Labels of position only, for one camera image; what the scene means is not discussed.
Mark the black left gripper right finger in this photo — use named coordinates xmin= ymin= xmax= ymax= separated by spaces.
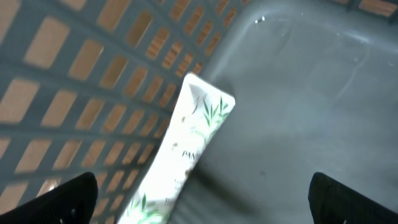
xmin=308 ymin=172 xmax=397 ymax=224

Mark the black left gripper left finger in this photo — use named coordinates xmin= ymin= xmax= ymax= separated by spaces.
xmin=1 ymin=172 xmax=98 ymax=224

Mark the grey plastic shopping basket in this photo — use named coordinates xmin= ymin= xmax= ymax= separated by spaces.
xmin=1 ymin=0 xmax=397 ymax=223

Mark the white shampoo tube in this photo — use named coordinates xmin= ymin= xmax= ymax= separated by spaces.
xmin=119 ymin=72 xmax=235 ymax=224

